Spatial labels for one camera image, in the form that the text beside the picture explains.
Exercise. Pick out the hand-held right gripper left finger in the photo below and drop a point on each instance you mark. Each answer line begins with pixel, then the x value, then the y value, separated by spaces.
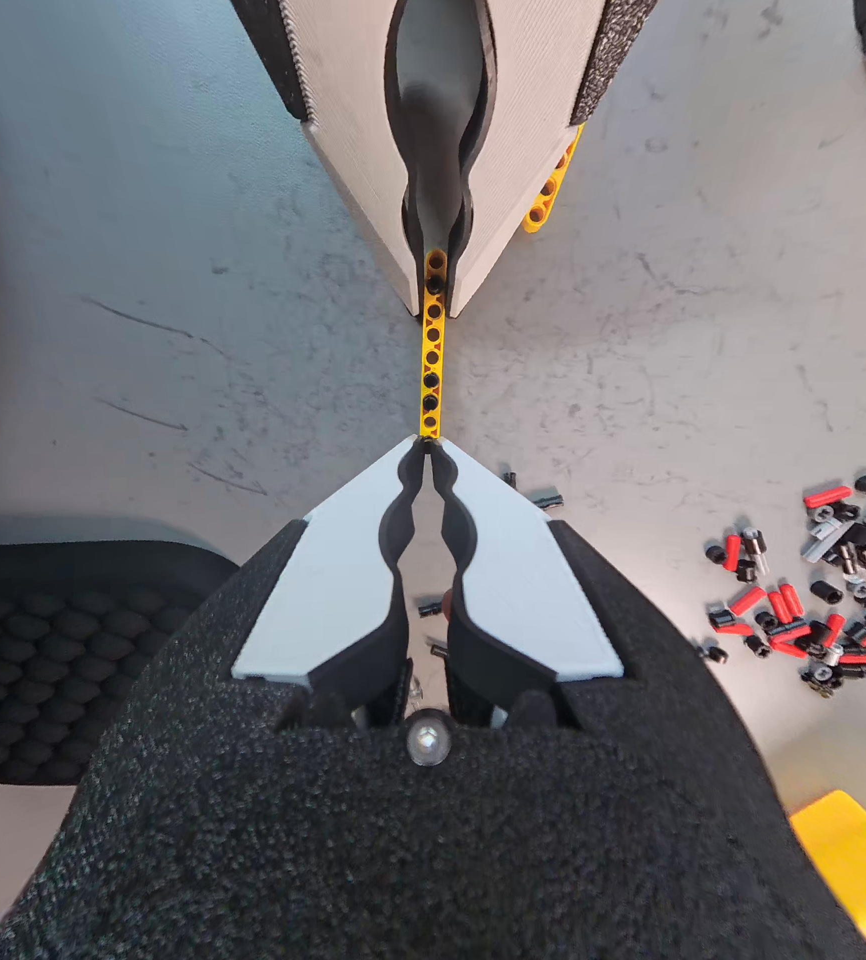
pixel 320 600

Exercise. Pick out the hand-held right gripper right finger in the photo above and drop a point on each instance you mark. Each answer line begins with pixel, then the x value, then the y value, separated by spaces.
pixel 538 600

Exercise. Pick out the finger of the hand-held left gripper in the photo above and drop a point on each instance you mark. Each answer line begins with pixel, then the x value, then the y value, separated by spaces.
pixel 530 112
pixel 343 112

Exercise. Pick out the yellow lego liftarm beam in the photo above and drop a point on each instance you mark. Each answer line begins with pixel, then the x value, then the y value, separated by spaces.
pixel 553 187
pixel 424 345

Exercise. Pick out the black lego pins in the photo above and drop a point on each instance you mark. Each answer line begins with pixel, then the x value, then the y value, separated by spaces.
pixel 545 496

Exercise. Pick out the yellow plastic bin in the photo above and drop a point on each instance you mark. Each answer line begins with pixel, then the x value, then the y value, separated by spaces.
pixel 860 862

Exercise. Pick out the pile of red black lego pieces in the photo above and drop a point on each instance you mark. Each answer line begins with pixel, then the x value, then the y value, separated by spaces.
pixel 837 585

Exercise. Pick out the black bumpy cushion pad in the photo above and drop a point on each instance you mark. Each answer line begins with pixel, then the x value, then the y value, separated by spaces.
pixel 50 652

